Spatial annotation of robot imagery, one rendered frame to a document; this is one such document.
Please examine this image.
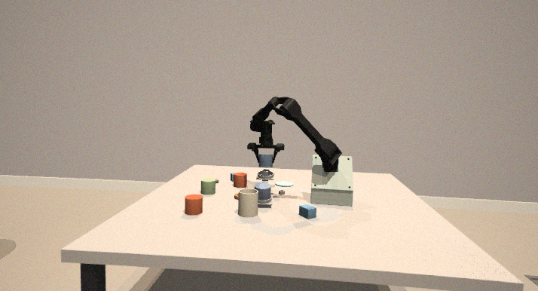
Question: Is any orange cylinder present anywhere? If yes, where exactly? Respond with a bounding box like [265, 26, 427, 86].
[185, 195, 203, 215]
[234, 173, 247, 188]

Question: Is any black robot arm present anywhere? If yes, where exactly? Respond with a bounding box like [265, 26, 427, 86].
[250, 96, 342, 172]

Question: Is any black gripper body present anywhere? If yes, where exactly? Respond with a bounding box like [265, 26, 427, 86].
[247, 133, 284, 151]

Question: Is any tan cup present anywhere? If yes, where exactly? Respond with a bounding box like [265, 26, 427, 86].
[238, 188, 258, 217]

